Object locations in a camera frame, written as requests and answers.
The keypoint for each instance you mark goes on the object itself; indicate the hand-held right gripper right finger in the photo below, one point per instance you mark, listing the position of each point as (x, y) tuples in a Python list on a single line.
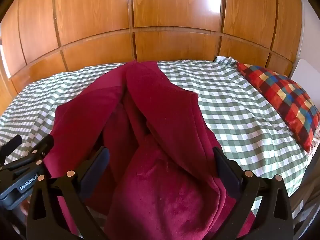
[(226, 170)]

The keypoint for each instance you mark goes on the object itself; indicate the wooden wardrobe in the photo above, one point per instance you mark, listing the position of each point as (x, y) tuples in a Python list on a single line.
[(160, 5)]

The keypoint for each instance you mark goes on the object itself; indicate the white headboard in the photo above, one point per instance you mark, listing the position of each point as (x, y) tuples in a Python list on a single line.
[(306, 71)]

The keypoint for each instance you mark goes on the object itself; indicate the dark red fleece garment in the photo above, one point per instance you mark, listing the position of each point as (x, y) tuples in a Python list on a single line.
[(162, 192)]

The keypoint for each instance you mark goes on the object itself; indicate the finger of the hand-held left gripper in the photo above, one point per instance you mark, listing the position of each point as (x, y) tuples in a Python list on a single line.
[(12, 145), (37, 152)]

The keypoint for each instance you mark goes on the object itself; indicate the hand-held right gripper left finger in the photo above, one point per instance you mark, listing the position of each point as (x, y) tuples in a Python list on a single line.
[(96, 167)]

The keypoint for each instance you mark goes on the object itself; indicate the red plaid pillow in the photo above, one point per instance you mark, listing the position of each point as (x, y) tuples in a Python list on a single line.
[(287, 100)]

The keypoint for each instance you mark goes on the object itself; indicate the green white checkered bed sheet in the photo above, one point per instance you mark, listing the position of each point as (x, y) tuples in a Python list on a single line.
[(237, 117)]

